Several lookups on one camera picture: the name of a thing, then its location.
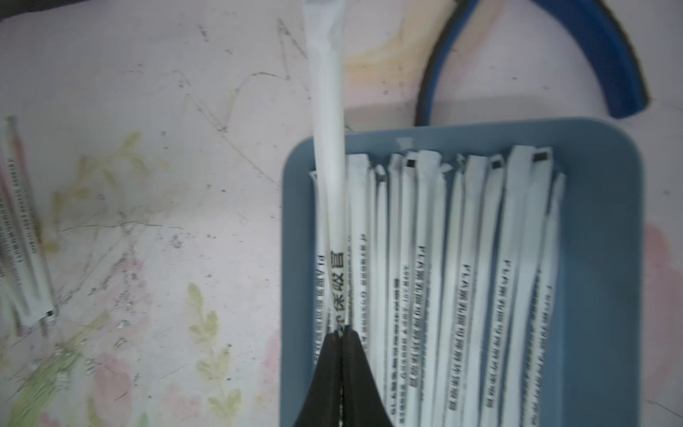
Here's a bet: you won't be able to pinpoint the pink floral table mat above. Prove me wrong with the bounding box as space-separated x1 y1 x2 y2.
1 1 682 426

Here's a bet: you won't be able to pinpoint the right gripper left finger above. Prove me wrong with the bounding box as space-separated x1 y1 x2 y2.
295 332 343 427

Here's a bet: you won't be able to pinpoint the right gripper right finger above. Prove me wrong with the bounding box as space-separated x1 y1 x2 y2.
341 326 392 427

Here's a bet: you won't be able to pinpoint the blue handled pliers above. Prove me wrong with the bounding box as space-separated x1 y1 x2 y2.
414 0 650 126

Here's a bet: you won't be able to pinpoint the blue plastic storage tray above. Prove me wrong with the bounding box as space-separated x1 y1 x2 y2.
279 117 643 426

